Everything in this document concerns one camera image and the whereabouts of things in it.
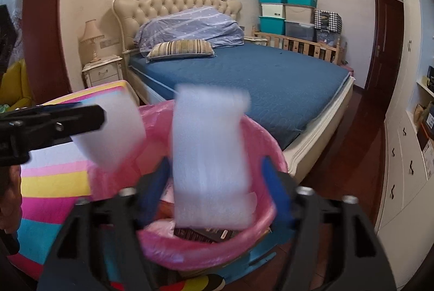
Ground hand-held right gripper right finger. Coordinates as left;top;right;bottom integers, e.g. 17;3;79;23
261;155;397;291

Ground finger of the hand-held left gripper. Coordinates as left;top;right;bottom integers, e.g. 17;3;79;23
10;104;106;152
34;102;84;109

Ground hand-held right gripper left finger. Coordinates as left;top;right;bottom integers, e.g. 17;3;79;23
37;157;172;291

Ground white foam block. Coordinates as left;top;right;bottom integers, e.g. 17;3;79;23
72;88;147;174

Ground white foam sheet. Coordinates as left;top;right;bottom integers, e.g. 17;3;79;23
170;84;257;231

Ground black cardboard box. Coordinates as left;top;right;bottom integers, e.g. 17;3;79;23
174;226;238;243

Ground person's left hand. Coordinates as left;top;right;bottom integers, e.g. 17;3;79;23
0;164;23;234

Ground yellow leather armchair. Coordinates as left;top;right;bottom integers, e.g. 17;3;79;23
0;61;34;110

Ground colourful striped tablecloth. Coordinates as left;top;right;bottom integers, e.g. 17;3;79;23
8;80;226;291

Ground dark wooden partition panel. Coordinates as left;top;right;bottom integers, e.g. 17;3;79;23
21;0;73;105

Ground beige fringed table lamp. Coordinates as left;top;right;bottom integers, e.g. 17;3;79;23
79;19;105;63

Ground bed with blue mattress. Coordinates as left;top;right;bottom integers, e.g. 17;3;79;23
127;40;356;185

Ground white built-in wardrobe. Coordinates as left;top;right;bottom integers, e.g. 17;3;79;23
375;0;434;244

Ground brown striped pillow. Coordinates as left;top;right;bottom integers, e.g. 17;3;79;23
146;39;217;60

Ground grey-blue striped duvet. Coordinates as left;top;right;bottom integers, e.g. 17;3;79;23
133;5;245;52

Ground brown cardboard box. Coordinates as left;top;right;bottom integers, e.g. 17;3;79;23
420;138;434;182

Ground stack of plastic storage boxes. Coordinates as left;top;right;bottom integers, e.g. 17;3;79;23
257;0;320;41

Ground black white checkered bag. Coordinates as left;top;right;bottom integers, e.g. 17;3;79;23
314;9;342;33

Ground dark wooden door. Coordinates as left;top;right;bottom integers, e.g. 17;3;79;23
364;0;406;95

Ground wooden cot rail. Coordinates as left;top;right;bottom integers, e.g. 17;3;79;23
251;25;341;65

